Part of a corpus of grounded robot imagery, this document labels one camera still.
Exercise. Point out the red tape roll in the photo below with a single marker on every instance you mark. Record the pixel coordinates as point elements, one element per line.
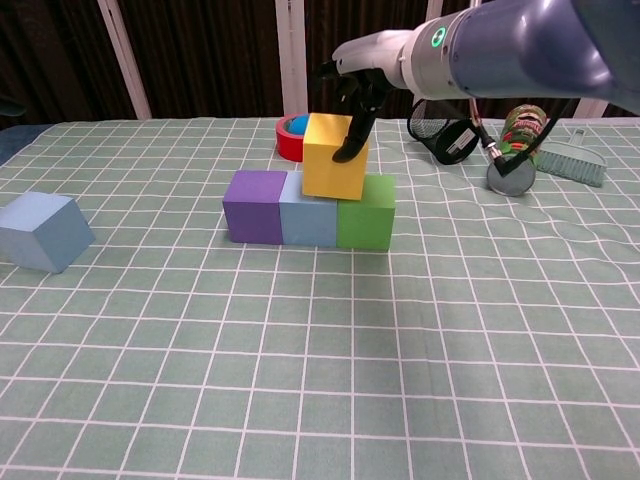
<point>289,145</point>

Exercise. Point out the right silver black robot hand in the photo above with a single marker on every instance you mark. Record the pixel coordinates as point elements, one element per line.
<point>370,50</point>

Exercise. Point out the white frame post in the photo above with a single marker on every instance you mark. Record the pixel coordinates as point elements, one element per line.
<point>592,107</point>
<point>125,60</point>
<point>432,12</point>
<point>291,50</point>

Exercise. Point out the blue ball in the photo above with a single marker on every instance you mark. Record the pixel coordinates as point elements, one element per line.
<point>299,126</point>

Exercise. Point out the green checkered tablecloth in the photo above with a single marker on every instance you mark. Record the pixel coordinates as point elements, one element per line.
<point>320,400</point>

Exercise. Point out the black mesh pen cup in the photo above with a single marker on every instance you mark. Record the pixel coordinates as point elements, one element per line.
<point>450,142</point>

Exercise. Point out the dark pleated curtain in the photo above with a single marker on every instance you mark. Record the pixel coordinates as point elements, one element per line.
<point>210,50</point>

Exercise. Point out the purple cube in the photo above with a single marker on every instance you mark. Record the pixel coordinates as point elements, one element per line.
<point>252,220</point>

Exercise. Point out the yellow cube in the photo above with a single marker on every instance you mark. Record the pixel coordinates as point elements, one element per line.
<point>325,172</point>

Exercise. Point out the pale blue hand brush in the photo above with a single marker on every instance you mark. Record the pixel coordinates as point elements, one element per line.
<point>575,165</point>

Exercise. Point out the green cube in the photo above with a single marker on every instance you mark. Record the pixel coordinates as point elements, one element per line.
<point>365,225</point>

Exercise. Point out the light blue cube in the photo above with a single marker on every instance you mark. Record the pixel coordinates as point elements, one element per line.
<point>35,230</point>
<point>307,225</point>

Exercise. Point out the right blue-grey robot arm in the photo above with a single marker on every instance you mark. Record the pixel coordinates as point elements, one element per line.
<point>525,45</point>

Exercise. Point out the green chips can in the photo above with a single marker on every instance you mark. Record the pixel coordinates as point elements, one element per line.
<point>520,130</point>

